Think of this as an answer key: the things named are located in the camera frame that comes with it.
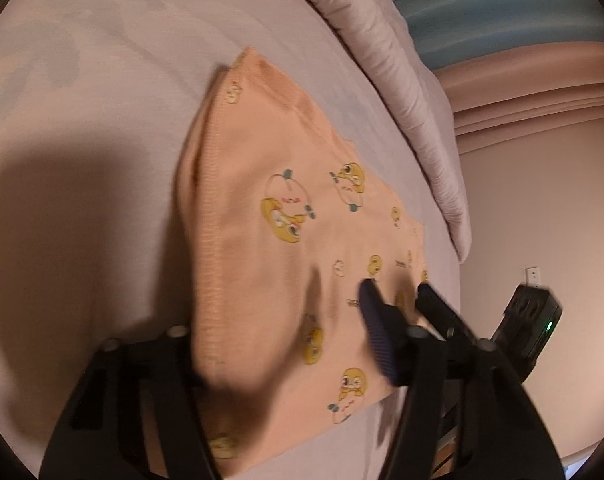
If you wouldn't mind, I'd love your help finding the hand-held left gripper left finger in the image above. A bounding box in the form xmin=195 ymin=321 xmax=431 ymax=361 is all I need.
xmin=38 ymin=324 xmax=217 ymax=480

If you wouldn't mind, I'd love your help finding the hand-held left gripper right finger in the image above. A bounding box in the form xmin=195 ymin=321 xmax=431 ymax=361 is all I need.
xmin=358 ymin=279 xmax=569 ymax=480

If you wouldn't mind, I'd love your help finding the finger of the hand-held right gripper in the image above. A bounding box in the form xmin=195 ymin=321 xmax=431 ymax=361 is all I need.
xmin=416 ymin=282 xmax=478 ymax=361

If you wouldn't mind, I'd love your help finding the orange cartoon print shirt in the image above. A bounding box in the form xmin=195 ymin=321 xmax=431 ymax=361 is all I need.
xmin=176 ymin=47 xmax=430 ymax=476

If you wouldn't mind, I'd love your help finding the grey quilt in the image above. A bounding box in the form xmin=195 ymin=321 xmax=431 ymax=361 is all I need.
xmin=267 ymin=0 xmax=472 ymax=263

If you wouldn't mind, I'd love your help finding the bed with pale sheet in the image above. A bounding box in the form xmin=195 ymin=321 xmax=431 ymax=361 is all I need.
xmin=0 ymin=0 xmax=463 ymax=480

